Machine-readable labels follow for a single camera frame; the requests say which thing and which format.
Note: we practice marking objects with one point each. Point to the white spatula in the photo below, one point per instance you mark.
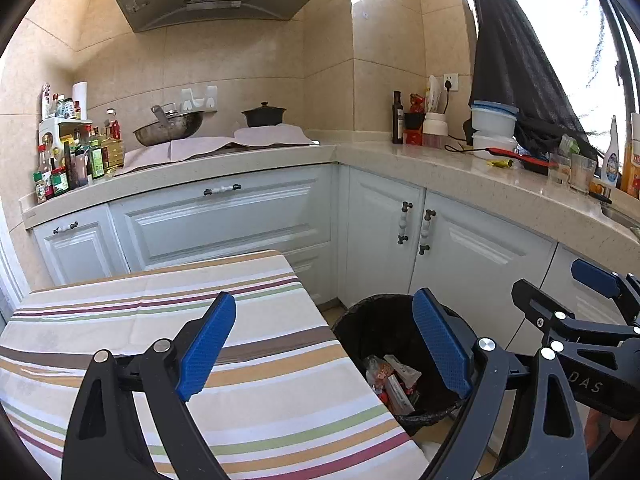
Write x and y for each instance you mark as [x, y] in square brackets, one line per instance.
[433, 92]

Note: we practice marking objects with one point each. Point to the person's right hand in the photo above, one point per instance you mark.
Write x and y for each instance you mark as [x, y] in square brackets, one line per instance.
[625, 430]

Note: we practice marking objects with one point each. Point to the tall dark glass bottle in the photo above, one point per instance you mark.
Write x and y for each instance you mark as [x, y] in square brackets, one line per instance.
[398, 120]

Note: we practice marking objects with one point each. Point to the beige kitchen countertop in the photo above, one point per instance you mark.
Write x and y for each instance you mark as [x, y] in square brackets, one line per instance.
[400, 155]

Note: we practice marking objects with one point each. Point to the white stove cover cloth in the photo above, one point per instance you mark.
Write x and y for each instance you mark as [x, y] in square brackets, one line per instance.
[190, 150]
[270, 136]

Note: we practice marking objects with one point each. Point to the clear orange print snack bag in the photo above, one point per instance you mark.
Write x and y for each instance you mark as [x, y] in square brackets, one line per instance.
[380, 372]

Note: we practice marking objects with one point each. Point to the blue lidded plastic container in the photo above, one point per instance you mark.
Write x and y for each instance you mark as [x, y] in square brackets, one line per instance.
[494, 117]

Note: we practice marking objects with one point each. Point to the black lidded pot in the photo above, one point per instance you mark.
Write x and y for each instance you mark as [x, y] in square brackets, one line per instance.
[264, 117]

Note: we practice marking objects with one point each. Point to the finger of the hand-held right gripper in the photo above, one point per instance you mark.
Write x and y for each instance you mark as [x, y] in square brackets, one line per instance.
[595, 277]
[535, 305]

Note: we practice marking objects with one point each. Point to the green plastic packet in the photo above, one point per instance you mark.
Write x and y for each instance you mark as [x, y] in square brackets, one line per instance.
[569, 146]

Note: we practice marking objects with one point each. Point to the white paper towel roll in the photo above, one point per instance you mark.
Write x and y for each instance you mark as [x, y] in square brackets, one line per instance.
[80, 100]

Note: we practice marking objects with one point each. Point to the white blue soap bottle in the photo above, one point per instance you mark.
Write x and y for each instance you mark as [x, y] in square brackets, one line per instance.
[611, 160]

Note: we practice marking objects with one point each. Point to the steel wok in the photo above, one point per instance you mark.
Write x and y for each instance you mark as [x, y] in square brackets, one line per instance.
[165, 132]

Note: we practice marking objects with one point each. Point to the orange detergent bottle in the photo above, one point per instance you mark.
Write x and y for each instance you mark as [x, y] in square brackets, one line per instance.
[631, 160]

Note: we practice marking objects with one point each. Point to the white plastic container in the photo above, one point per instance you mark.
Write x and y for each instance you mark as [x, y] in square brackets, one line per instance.
[495, 142]

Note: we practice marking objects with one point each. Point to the black lined waste bin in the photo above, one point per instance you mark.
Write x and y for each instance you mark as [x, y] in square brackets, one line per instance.
[360, 325]

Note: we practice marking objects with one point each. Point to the group of condiment bottles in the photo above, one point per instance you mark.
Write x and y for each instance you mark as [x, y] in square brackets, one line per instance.
[60, 180]

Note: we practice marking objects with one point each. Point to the white condiment shelf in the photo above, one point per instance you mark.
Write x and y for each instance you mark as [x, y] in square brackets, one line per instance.
[65, 124]

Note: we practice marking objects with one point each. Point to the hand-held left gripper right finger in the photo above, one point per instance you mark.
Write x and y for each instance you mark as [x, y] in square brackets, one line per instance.
[442, 345]

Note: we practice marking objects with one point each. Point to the white wall socket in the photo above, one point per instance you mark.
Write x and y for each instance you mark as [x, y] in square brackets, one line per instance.
[451, 82]

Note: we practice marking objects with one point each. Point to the white utensil jar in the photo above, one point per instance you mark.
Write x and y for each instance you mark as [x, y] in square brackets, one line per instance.
[435, 130]

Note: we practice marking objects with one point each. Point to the white cabinet door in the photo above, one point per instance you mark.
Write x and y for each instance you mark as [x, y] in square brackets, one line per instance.
[225, 225]
[480, 260]
[560, 270]
[375, 240]
[80, 255]

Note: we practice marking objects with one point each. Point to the white door frame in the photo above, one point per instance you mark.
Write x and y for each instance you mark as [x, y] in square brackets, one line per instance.
[12, 270]

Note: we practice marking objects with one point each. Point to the white wall hook rack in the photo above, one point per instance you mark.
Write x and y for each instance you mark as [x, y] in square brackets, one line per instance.
[200, 102]

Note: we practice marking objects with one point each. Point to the clear drinking glass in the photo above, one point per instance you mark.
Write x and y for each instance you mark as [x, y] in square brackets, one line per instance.
[559, 170]
[583, 175]

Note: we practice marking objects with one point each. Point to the white sachet blue print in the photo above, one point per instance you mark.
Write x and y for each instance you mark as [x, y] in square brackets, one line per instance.
[400, 400]

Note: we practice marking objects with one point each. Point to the steel sink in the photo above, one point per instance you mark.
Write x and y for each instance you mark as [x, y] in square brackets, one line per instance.
[625, 217]

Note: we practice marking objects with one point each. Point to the window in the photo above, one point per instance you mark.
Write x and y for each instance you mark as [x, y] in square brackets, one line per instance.
[575, 35]

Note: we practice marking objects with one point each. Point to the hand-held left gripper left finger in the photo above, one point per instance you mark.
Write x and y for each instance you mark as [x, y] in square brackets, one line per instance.
[207, 345]

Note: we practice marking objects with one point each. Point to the dark hanging cloth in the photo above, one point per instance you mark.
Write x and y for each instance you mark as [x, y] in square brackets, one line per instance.
[505, 60]

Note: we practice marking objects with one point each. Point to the large yellow cooking oil bottle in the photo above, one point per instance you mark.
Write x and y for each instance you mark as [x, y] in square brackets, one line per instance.
[115, 152]

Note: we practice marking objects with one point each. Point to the small yellow packet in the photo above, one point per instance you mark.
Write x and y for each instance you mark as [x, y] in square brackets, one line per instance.
[500, 162]

